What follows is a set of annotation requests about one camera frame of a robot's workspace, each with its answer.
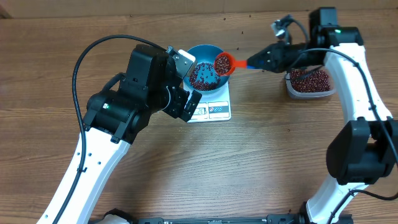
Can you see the red scoop blue handle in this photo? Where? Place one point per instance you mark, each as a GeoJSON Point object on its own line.
{"type": "Point", "coordinates": [234, 63]}

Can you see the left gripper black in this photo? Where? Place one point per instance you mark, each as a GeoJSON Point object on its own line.
{"type": "Point", "coordinates": [181, 99]}

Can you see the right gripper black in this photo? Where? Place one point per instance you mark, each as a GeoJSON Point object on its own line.
{"type": "Point", "coordinates": [268, 58]}

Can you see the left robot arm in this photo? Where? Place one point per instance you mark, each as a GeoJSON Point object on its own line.
{"type": "Point", "coordinates": [114, 116]}

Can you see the red beans in bowl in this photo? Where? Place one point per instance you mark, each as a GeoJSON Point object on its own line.
{"type": "Point", "coordinates": [204, 77]}

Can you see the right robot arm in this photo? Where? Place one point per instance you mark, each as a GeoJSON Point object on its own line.
{"type": "Point", "coordinates": [365, 150]}

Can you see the white digital kitchen scale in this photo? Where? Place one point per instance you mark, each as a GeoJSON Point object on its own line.
{"type": "Point", "coordinates": [214, 106]}

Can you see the red beans in scoop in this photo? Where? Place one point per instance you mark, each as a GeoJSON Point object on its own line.
{"type": "Point", "coordinates": [222, 65]}

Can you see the clear plastic bean container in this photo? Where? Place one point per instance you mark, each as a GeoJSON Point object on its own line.
{"type": "Point", "coordinates": [306, 96]}

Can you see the red beans in container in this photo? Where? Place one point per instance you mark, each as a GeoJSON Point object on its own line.
{"type": "Point", "coordinates": [309, 81]}

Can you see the blue bowl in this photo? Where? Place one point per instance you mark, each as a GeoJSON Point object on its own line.
{"type": "Point", "coordinates": [205, 53]}

